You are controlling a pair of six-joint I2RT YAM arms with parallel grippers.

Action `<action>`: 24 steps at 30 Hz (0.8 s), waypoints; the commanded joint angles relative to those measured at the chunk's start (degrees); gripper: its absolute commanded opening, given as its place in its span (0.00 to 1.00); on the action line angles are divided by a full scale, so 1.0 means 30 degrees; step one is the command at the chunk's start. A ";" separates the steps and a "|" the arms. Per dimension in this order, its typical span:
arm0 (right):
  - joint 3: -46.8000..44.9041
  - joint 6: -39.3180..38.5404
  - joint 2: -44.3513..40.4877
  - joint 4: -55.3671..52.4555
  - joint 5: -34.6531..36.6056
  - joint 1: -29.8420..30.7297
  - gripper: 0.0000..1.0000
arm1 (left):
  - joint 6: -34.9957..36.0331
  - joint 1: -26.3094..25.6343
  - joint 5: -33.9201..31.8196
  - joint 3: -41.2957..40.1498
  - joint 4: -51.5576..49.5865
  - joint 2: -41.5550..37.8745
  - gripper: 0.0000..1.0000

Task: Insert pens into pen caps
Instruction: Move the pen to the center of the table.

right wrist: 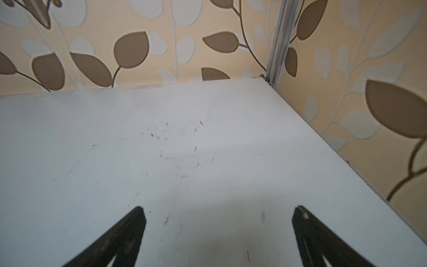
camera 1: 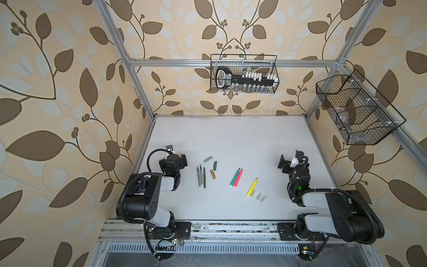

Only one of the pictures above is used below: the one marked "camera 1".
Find right black wire basket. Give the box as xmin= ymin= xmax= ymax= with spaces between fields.
xmin=316 ymin=69 xmax=407 ymax=145

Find black wire basket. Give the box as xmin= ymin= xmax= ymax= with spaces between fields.
xmin=316 ymin=69 xmax=407 ymax=145
xmin=210 ymin=53 xmax=280 ymax=94

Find pink highlighter marker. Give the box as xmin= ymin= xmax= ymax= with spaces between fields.
xmin=233 ymin=169 xmax=243 ymax=188

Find green highlighter marker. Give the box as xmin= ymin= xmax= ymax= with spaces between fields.
xmin=230 ymin=168 xmax=240 ymax=187

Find yellow highlighter marker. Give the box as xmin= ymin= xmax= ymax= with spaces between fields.
xmin=246 ymin=178 xmax=258 ymax=197

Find rear black wire basket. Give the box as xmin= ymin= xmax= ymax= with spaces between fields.
xmin=210 ymin=53 xmax=280 ymax=94

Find black socket rail tool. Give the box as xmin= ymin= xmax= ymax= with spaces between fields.
xmin=212 ymin=66 xmax=280 ymax=91

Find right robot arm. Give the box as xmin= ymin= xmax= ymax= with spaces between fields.
xmin=277 ymin=150 xmax=385 ymax=261

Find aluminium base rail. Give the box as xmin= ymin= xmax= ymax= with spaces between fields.
xmin=96 ymin=219 xmax=374 ymax=255

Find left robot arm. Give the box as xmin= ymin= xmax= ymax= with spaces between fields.
xmin=116 ymin=145 xmax=191 ymax=261

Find dark green pen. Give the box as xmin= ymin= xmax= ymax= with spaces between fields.
xmin=202 ymin=167 xmax=206 ymax=188

